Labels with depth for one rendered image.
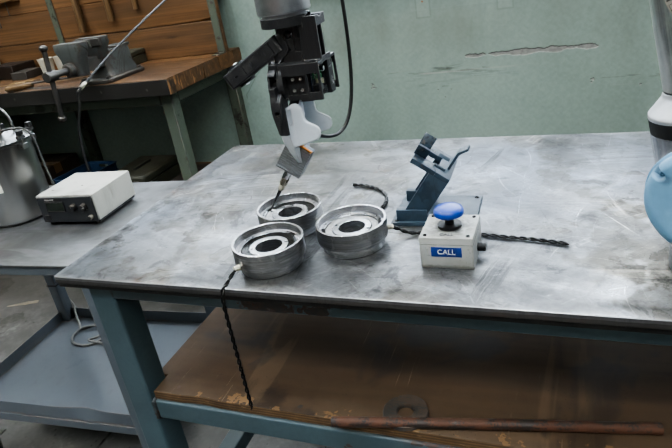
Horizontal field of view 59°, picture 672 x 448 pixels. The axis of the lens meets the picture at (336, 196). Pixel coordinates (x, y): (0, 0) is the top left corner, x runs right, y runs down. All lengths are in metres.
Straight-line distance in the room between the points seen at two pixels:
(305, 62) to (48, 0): 2.39
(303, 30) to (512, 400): 0.62
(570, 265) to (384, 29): 1.78
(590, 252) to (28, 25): 2.86
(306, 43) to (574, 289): 0.47
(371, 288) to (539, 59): 1.72
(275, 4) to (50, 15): 2.39
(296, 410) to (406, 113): 1.72
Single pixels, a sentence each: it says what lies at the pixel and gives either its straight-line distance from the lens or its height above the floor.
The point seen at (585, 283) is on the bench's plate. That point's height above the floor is 0.80.
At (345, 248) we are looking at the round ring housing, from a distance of 0.83.
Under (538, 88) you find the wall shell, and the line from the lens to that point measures 2.40.
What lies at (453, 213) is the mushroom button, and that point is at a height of 0.87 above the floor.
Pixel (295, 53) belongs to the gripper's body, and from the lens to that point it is 0.85.
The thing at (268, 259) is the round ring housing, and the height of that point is 0.83.
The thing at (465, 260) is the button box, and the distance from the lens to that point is 0.78.
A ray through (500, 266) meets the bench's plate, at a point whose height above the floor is 0.80.
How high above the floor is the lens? 1.21
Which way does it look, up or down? 23 degrees down
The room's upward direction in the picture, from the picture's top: 10 degrees counter-clockwise
